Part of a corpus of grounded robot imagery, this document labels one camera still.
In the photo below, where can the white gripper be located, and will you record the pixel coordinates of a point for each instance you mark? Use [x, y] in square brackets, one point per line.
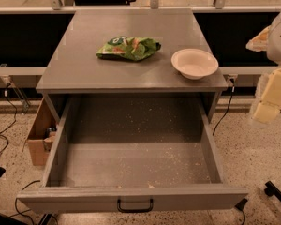
[280, 42]

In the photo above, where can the green rice chip bag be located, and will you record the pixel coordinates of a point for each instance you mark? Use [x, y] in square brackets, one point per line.
[128, 48]

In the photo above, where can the open grey top drawer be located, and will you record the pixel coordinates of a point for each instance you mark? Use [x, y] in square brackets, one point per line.
[133, 149]

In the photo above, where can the white bowl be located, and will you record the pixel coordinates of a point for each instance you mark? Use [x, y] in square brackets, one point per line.
[194, 64]

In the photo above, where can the black stand foot right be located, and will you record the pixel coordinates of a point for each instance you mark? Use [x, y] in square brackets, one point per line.
[272, 190]

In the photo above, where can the grey cabinet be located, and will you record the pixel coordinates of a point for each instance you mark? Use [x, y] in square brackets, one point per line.
[75, 69]

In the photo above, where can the cardboard box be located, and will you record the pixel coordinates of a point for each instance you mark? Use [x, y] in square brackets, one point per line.
[41, 135]

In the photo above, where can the black drawer handle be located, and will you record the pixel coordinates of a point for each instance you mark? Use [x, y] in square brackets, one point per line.
[135, 207]

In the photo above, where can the metal bracket left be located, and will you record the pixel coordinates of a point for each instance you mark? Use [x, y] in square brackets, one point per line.
[9, 82]

